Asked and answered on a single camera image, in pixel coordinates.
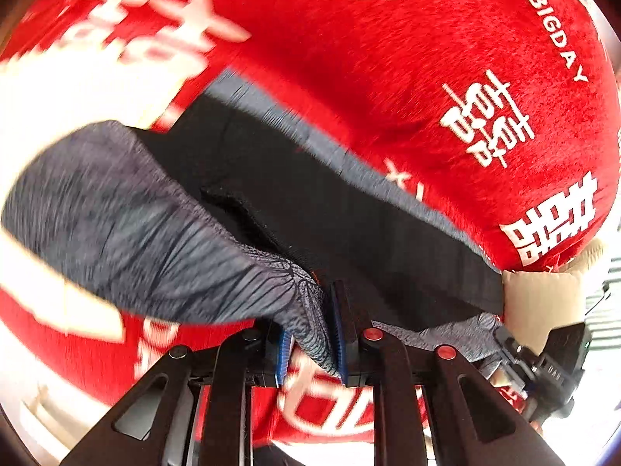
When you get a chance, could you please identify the black pants with patterned trim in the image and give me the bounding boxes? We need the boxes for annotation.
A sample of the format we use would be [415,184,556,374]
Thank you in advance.
[1,71,502,372]

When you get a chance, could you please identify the beige pillow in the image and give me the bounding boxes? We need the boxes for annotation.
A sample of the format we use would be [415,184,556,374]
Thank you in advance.
[502,239,605,355]

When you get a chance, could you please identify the red bedspread with white characters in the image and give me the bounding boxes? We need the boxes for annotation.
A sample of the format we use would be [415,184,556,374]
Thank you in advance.
[1,0,620,448]

